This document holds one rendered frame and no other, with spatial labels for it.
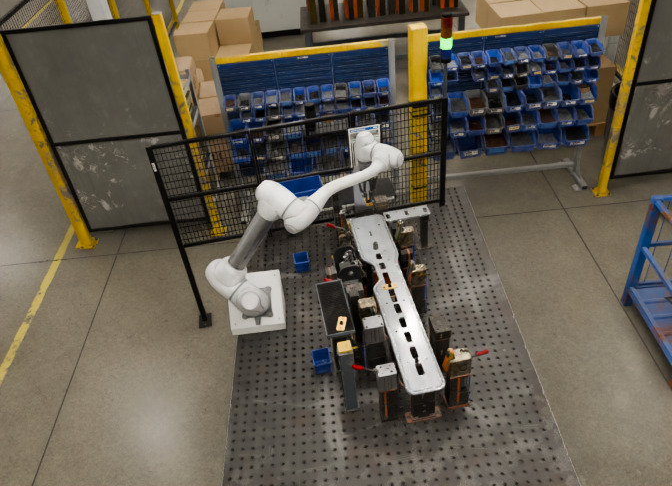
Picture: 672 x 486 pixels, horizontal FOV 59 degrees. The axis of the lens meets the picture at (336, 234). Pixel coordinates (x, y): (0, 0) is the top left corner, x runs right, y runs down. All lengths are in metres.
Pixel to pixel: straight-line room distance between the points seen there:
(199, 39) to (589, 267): 4.70
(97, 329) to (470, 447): 3.09
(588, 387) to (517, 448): 1.29
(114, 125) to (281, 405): 2.83
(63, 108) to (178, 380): 2.30
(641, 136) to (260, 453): 4.13
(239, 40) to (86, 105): 2.85
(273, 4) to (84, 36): 5.10
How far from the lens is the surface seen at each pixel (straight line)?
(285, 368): 3.36
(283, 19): 9.63
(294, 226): 2.96
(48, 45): 4.98
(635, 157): 5.84
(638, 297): 4.63
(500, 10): 6.01
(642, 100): 5.54
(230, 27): 7.44
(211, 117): 5.92
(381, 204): 3.81
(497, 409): 3.17
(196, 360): 4.49
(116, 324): 4.99
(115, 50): 4.83
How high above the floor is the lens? 3.28
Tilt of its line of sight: 39 degrees down
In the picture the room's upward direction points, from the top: 7 degrees counter-clockwise
